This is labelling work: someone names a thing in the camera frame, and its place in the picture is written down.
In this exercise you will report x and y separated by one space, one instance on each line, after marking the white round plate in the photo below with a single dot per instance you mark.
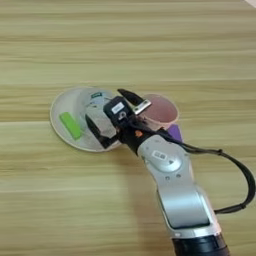
61 106

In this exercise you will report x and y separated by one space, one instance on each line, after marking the purple rectangular block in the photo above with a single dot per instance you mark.
175 132

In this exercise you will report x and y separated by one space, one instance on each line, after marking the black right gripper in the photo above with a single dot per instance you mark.
133 135

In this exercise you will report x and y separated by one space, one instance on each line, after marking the green rectangular block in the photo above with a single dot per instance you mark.
70 126

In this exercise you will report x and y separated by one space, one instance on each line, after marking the pink plastic cup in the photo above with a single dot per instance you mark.
163 111

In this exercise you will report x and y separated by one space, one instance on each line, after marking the clear plastic cup with labels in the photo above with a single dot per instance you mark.
100 125

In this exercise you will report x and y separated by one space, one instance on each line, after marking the small black box white label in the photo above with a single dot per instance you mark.
116 111

